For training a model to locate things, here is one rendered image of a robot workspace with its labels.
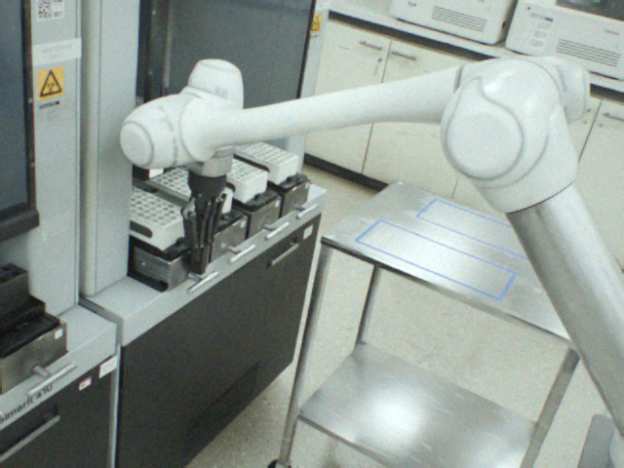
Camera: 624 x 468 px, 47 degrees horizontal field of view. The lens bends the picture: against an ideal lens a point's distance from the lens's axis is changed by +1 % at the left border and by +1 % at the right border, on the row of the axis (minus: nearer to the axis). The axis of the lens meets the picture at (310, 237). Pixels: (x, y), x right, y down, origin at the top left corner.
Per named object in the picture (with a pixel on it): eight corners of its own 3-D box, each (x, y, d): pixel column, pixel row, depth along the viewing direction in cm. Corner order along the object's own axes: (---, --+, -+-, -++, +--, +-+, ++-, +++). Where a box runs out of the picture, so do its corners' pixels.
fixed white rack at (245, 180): (147, 167, 181) (148, 144, 178) (173, 156, 189) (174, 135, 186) (243, 207, 170) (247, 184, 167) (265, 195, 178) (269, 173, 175)
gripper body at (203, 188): (206, 157, 143) (201, 198, 148) (178, 169, 136) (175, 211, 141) (236, 169, 140) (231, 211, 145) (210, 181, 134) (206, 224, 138)
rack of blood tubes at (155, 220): (56, 205, 156) (55, 179, 154) (89, 191, 165) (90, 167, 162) (162, 255, 146) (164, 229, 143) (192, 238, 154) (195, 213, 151)
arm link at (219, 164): (176, 140, 134) (174, 169, 137) (215, 155, 130) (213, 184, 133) (206, 129, 141) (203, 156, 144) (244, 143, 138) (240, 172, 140)
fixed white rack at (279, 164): (184, 151, 193) (186, 130, 190) (207, 142, 201) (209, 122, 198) (277, 188, 183) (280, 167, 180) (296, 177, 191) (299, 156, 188)
